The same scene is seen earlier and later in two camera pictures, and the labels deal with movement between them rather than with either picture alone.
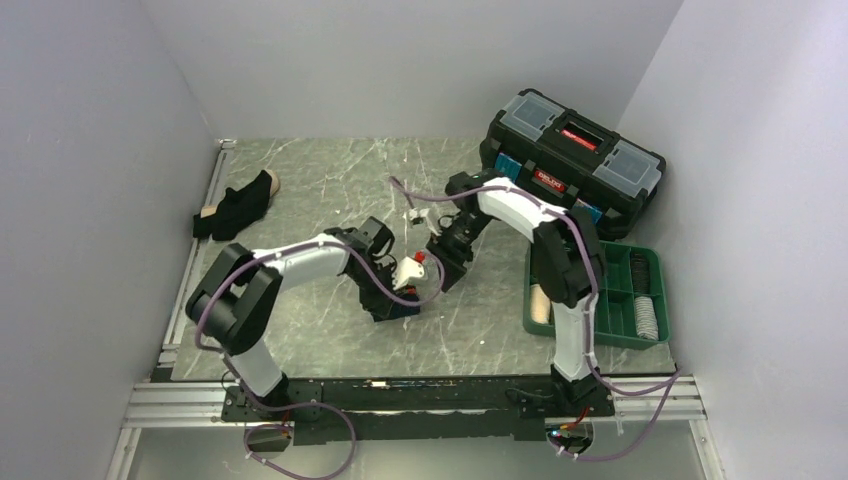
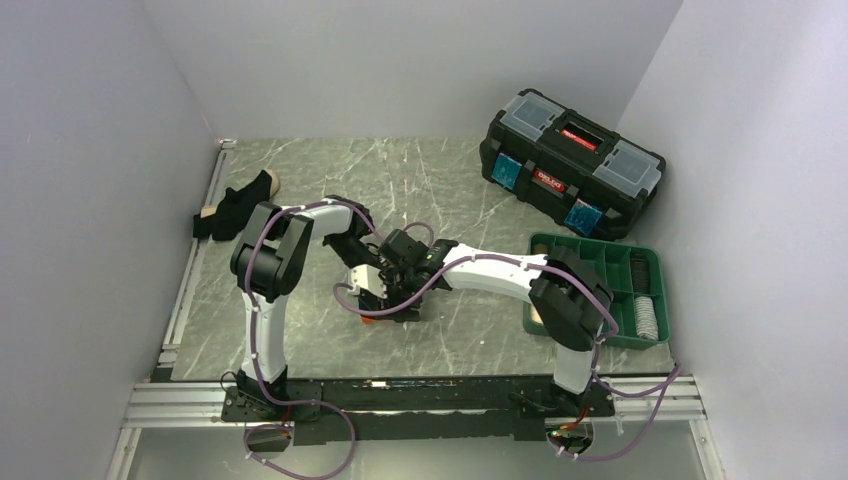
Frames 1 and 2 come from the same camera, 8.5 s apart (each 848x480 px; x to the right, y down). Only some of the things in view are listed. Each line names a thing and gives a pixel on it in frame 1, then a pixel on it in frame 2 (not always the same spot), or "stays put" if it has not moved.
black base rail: x=364 y=409 stays put
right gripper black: x=450 y=257 -> x=387 y=274
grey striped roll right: x=645 y=318 stays put
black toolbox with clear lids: x=571 y=162 stays put
